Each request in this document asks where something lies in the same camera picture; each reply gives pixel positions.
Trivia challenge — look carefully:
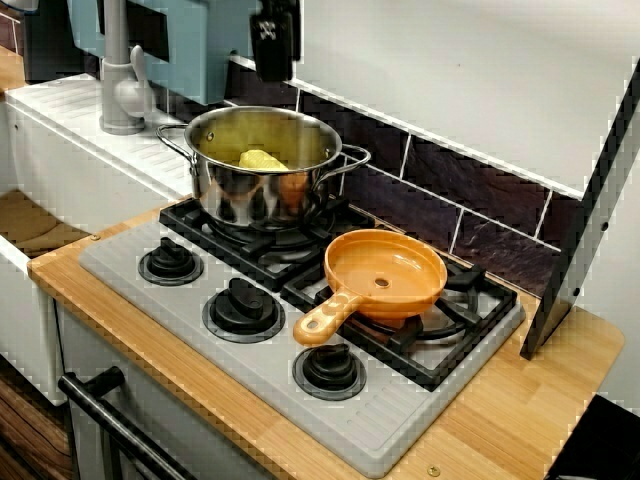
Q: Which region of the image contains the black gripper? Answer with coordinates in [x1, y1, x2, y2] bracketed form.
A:
[249, 0, 303, 84]

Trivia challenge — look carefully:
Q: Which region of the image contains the yellow toy corn cob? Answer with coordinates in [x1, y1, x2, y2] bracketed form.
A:
[238, 148, 290, 174]

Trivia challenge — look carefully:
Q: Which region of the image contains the stainless steel pot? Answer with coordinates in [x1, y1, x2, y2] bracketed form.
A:
[155, 105, 372, 232]

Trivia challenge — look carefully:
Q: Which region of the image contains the teal blue box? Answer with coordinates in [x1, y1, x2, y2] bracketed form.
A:
[67, 0, 266, 106]

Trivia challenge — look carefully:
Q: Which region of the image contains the grey toy faucet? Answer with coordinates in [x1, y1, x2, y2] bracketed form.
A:
[98, 0, 171, 136]

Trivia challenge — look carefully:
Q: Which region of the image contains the black burner grate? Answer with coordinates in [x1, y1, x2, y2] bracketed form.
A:
[158, 194, 376, 294]
[279, 254, 519, 394]

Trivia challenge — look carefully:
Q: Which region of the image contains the orange toy frying pan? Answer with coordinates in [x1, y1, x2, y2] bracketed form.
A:
[292, 228, 449, 347]

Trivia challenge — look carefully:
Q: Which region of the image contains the white toy sink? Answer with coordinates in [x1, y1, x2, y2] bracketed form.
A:
[0, 74, 199, 406]

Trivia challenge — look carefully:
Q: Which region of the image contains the black stove knob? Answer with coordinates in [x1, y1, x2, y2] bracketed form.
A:
[201, 277, 287, 345]
[137, 237, 205, 287]
[292, 343, 369, 402]

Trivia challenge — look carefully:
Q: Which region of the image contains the dark grey side panel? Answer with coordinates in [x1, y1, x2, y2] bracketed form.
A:
[519, 64, 640, 361]

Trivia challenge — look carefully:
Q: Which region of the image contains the grey toy stove plate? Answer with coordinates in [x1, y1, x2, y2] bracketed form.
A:
[78, 199, 527, 479]

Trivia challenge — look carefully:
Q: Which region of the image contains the white toy oven door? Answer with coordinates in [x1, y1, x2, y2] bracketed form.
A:
[57, 304, 281, 480]

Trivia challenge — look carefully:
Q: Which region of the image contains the black box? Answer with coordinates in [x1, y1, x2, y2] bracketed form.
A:
[544, 394, 640, 480]

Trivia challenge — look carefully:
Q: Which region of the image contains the black oven door handle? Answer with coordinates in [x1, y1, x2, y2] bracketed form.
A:
[57, 365, 201, 480]

